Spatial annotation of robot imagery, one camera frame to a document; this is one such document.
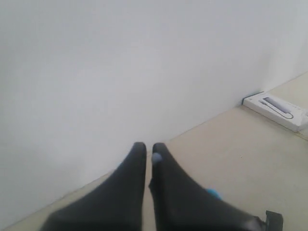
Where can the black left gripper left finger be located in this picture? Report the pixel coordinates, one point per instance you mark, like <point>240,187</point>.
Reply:
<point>115,205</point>

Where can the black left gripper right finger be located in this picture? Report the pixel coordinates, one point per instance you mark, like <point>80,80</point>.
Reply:
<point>181,204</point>

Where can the blue pump lotion bottle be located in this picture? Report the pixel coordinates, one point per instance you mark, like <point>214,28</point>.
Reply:
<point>213,192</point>

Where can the white product box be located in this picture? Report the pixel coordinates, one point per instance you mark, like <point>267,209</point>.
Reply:
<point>278,110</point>

